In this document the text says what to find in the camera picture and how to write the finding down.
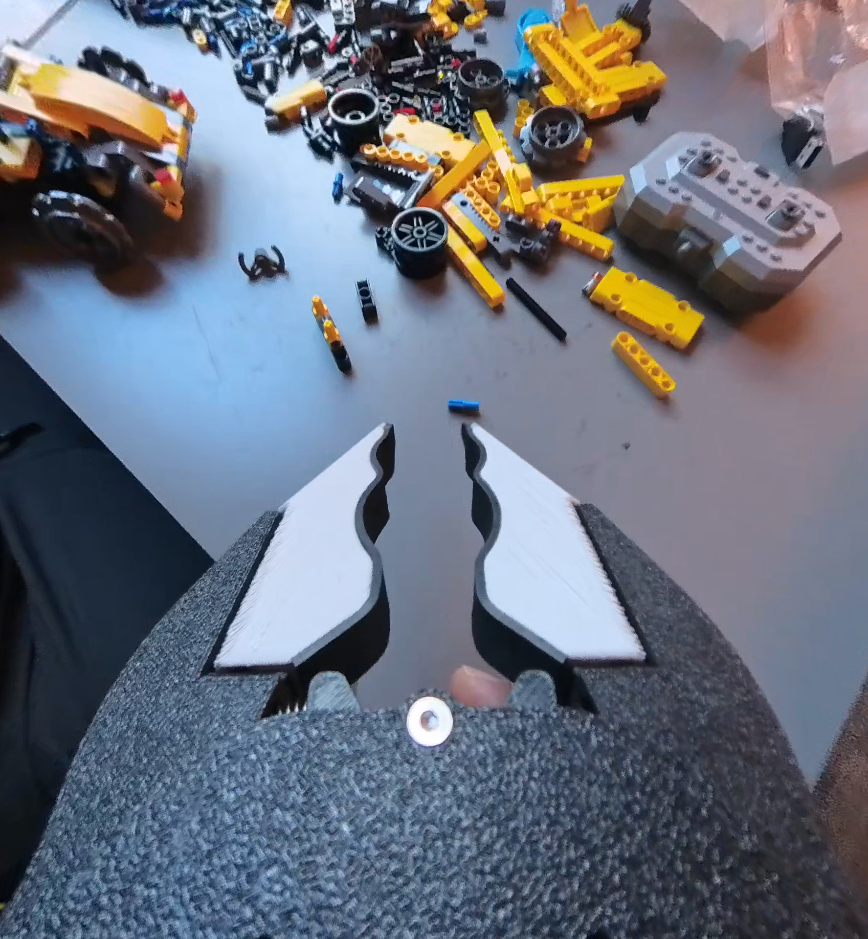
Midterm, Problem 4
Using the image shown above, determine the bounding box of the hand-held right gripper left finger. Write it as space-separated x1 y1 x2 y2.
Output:
214 423 397 687

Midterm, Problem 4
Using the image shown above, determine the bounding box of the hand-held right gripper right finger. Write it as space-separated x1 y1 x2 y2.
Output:
462 423 647 691

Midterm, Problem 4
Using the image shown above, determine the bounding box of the black holed beam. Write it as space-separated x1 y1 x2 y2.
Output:
312 295 353 375

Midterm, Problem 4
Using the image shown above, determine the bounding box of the yellow brick vehicle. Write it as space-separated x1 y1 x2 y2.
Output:
0 44 196 272

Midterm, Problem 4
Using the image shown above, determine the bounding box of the grey desk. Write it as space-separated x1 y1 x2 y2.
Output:
0 0 868 786

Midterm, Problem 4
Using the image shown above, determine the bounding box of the person's right hand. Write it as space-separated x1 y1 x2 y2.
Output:
448 664 514 710

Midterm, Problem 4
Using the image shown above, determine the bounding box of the short yellow holed beam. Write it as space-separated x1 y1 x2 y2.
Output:
611 332 677 399

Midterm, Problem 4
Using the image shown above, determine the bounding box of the black axle rod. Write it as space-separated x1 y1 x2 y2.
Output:
506 277 568 342

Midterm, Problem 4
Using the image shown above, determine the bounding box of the yellow studded block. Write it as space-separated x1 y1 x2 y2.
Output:
584 266 706 349

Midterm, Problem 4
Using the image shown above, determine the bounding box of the long yellow holed beam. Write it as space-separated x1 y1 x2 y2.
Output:
445 242 507 309

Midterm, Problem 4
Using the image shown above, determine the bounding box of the dark claw piece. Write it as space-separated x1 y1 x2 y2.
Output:
238 246 288 283

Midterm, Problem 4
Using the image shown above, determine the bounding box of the black spoked wheel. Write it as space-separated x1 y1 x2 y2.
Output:
390 207 451 280

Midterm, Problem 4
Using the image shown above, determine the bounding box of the grey toothed rack piece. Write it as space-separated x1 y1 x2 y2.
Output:
346 165 435 221

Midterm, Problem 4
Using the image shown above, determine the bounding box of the grey angular block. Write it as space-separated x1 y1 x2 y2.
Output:
616 132 842 313

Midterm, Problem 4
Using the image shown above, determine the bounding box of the pile of building brick parts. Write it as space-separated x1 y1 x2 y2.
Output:
111 0 669 309

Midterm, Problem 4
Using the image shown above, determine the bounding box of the small grey wheel hub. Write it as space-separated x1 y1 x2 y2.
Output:
525 106 589 166

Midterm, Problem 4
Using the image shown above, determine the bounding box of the black round rim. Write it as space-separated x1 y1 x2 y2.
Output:
329 88 383 148

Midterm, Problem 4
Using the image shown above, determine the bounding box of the yellow pointed panel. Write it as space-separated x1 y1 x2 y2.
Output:
267 79 328 122

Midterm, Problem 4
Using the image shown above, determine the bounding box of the black usb plug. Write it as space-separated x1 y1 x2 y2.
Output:
782 110 827 171

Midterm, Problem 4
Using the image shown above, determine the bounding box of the dark grey wheel hub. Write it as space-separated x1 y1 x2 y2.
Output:
457 59 510 104

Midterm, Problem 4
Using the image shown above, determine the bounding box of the blue brick separator tool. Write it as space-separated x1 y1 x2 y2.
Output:
507 7 552 85

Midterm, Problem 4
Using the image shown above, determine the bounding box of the clear plastic bag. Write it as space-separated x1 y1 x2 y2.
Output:
679 0 868 166

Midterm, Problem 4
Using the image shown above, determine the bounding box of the yellow beam frame assembly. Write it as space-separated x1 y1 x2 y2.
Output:
522 0 668 122

